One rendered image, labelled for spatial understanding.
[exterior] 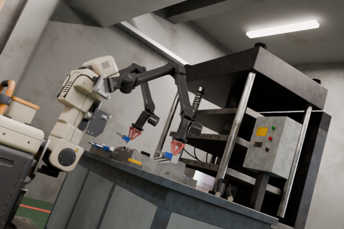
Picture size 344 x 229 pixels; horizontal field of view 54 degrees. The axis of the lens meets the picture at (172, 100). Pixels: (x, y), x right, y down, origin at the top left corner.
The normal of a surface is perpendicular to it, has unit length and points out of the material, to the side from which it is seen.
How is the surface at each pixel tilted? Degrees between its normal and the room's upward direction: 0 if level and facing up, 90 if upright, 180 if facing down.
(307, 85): 90
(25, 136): 90
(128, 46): 90
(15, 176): 90
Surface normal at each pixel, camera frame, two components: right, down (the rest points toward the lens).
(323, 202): -0.72, -0.40
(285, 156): 0.46, -0.05
